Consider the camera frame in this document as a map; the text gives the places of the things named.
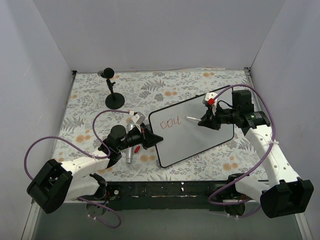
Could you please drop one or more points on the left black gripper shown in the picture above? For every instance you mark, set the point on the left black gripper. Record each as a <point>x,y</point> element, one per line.
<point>145,136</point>

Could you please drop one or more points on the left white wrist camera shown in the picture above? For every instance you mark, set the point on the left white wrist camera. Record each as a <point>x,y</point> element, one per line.
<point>138,118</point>

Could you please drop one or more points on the red white marker pen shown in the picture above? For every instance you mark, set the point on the red white marker pen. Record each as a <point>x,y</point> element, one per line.
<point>192,118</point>

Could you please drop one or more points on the black microphone stand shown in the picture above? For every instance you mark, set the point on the black microphone stand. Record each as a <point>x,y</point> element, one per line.
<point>114,100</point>

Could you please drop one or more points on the white whiteboard black frame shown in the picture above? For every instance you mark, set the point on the white whiteboard black frame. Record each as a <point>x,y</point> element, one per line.
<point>182,137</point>

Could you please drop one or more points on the silver microphone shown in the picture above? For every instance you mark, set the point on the silver microphone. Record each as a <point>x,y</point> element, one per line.
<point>130,150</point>

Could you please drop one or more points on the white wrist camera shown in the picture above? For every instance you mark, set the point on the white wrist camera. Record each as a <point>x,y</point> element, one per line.
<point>210,102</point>
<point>138,118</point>

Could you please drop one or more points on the black base bar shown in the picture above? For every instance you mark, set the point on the black base bar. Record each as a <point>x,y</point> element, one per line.
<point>171,195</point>

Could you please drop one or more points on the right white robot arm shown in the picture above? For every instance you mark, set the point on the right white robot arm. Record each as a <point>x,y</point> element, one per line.
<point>286,192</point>

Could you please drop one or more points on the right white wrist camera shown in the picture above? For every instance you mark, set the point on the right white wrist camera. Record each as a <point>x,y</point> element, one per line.
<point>210,102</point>

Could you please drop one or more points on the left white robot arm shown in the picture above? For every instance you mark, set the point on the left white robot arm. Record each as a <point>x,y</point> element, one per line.
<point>57,182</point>

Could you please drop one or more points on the floral table mat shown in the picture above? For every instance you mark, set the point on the floral table mat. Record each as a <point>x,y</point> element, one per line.
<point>86,122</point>

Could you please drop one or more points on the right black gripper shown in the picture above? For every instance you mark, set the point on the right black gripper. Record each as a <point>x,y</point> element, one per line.
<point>215,119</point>

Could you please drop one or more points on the red marker cap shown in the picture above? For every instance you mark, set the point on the red marker cap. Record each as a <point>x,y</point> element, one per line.
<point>137,149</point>

